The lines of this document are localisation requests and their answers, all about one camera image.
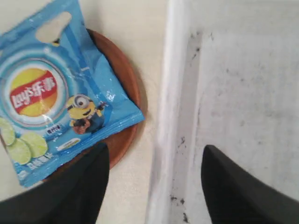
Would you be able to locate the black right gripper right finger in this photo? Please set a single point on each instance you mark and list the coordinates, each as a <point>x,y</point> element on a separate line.
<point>233,196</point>

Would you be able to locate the white perforated plastic basket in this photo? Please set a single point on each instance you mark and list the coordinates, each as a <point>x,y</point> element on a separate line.
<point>231,80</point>

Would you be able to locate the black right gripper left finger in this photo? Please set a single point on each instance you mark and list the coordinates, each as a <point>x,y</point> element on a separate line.
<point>74,196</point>

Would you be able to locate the brown round plate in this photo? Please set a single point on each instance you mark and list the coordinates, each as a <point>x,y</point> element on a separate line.
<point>126,93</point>

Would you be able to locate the blue chips bag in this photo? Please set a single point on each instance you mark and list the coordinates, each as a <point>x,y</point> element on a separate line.
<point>58,93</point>

